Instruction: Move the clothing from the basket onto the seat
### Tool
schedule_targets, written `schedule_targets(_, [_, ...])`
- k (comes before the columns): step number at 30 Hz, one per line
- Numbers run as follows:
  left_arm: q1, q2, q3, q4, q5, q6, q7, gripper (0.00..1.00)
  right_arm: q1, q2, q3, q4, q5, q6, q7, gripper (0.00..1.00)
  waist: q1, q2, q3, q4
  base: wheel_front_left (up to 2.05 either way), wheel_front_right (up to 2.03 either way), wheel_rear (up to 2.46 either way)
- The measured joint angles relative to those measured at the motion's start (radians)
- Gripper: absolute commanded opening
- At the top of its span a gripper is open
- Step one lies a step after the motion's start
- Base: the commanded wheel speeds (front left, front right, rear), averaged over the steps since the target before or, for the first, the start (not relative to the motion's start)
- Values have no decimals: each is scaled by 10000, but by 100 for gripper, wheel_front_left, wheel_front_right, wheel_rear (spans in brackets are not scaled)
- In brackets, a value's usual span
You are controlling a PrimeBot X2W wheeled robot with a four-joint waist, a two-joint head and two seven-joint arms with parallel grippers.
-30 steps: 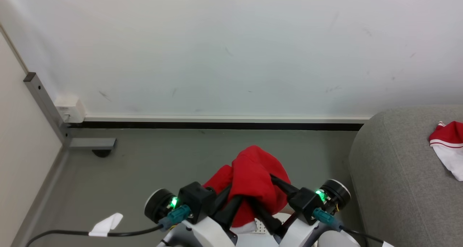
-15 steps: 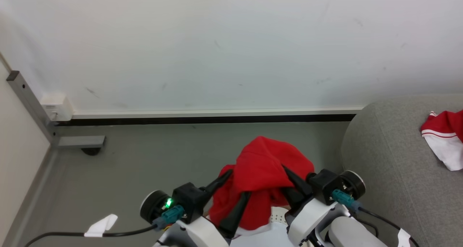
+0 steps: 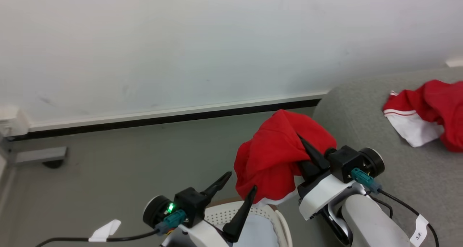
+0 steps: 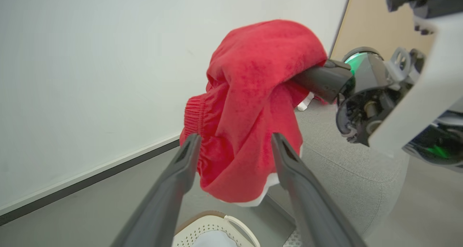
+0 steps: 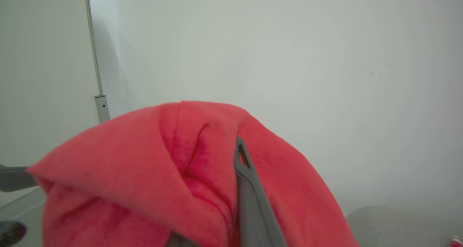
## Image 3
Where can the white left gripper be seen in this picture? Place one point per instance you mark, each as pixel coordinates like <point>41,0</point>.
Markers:
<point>202,238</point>

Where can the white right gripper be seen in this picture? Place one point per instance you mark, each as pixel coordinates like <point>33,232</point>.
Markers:
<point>322,196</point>

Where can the red garment with white hem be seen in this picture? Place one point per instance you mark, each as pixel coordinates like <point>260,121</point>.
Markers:
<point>271,149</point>

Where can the red garment with white panel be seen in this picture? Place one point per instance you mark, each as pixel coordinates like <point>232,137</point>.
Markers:
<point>434,102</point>

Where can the white and grey right arm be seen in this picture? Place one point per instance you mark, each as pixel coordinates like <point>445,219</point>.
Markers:
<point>372,225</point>

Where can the white perforated laundry basket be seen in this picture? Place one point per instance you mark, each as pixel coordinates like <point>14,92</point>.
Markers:
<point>226,212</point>

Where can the pale white cloth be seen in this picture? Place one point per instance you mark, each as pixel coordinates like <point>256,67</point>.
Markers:
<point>257,232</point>

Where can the black right wrist cylinder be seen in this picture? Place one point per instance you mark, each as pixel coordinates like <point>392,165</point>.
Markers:
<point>374,161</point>

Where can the black wrist cylinder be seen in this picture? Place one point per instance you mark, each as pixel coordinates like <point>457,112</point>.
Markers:
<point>153,211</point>
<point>374,161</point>

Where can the grey fabric sofa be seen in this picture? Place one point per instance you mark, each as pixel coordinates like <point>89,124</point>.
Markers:
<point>361,116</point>

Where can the black left wrist cylinder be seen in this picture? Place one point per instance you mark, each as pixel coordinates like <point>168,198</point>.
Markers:
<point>153,211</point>

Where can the black and white baseboard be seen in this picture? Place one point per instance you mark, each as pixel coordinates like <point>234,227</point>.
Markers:
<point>181,114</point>

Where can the grey stand base with castor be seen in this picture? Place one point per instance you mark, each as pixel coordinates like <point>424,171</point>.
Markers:
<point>39,154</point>

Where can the white box on stand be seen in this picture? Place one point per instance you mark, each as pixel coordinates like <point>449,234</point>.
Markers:
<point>12,120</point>

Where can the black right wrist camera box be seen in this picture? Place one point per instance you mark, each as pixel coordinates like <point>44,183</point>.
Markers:
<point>343,162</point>

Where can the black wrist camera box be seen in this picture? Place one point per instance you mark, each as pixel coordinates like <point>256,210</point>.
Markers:
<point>191,203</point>
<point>343,162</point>

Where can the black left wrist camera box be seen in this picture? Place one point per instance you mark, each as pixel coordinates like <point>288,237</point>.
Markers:
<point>191,203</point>

